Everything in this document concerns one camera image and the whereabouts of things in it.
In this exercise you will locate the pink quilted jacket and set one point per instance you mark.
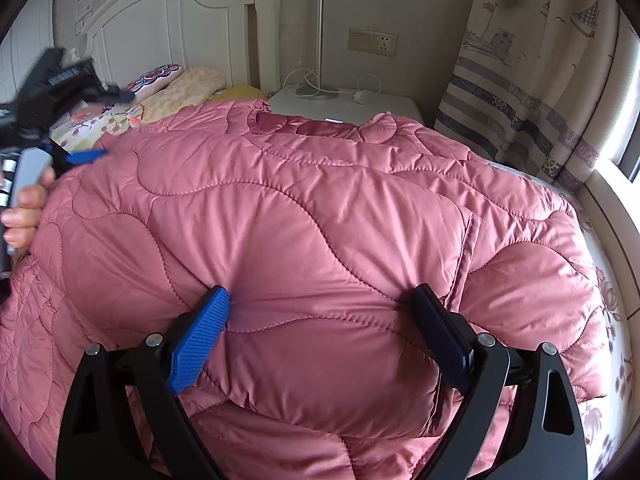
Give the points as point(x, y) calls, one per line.
point(300, 210)

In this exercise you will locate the floral bedsheet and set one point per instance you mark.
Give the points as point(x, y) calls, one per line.
point(612, 320)

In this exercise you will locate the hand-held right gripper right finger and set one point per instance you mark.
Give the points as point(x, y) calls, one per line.
point(440, 340)

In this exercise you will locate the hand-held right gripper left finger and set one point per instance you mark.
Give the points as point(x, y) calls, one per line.
point(200, 340)

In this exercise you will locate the window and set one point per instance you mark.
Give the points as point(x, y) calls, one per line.
point(631, 110)

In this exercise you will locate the white wooden headboard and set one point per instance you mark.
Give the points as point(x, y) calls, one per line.
point(165, 30)

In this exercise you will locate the beige wall switch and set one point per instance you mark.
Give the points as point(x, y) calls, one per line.
point(360, 40)

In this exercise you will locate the white nightstand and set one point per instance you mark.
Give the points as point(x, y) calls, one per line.
point(380, 105)

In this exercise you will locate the yellow pillow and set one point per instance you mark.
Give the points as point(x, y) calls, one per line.
point(240, 94)

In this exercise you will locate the beige wall outlet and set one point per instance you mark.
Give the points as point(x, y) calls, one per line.
point(385, 44)

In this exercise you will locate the patterned pillow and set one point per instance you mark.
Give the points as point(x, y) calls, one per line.
point(155, 77)

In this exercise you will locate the boat print curtain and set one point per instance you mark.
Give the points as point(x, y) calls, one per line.
point(525, 60)

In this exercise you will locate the paper notes on wall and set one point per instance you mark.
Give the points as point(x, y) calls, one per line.
point(83, 7)

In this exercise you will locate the silver pole lamp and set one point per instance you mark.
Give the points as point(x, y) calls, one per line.
point(320, 35)

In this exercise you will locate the beige textured pillow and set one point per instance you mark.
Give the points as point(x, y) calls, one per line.
point(195, 85)

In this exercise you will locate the person's left hand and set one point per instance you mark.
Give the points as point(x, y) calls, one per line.
point(27, 225)

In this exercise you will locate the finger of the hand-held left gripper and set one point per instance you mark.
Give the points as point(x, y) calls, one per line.
point(85, 157)
point(110, 94)

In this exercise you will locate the white wardrobe door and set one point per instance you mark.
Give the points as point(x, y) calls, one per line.
point(30, 45)

